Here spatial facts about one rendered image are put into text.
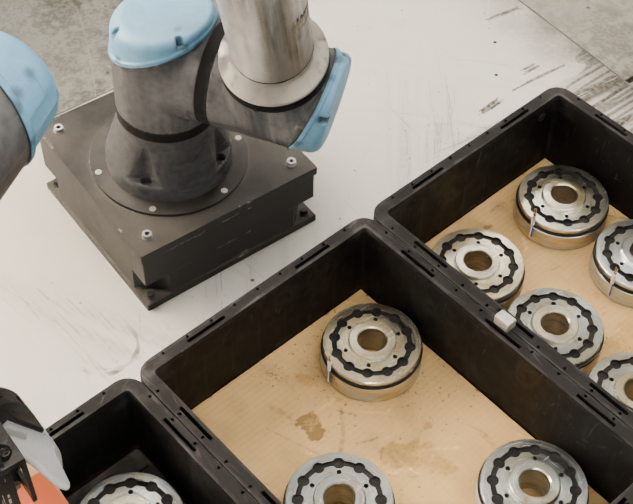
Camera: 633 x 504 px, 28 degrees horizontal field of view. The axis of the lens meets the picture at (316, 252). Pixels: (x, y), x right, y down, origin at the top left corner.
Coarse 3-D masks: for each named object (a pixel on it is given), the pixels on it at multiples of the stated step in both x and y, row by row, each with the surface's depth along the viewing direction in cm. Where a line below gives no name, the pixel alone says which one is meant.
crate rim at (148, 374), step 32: (352, 224) 128; (320, 256) 126; (416, 256) 126; (256, 288) 123; (448, 288) 123; (224, 320) 120; (480, 320) 121; (160, 352) 118; (512, 352) 119; (160, 384) 115; (576, 384) 116; (192, 416) 113; (608, 416) 114; (224, 448) 111; (256, 480) 109
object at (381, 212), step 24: (552, 96) 141; (576, 96) 141; (504, 120) 139; (600, 120) 139; (480, 144) 136; (432, 168) 134; (408, 192) 131; (384, 216) 129; (408, 240) 127; (432, 264) 125; (528, 336) 120; (552, 360) 118; (624, 408) 114
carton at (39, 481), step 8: (32, 472) 88; (32, 480) 87; (40, 480) 87; (40, 488) 87; (48, 488) 87; (56, 488) 87; (24, 496) 86; (40, 496) 86; (48, 496) 86; (56, 496) 86
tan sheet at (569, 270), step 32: (544, 160) 148; (512, 192) 145; (480, 224) 142; (512, 224) 142; (608, 224) 142; (544, 256) 139; (576, 256) 139; (576, 288) 136; (608, 320) 133; (608, 352) 131
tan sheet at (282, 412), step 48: (240, 384) 128; (288, 384) 128; (432, 384) 128; (240, 432) 124; (288, 432) 124; (336, 432) 124; (384, 432) 124; (432, 432) 124; (480, 432) 124; (288, 480) 120; (432, 480) 121
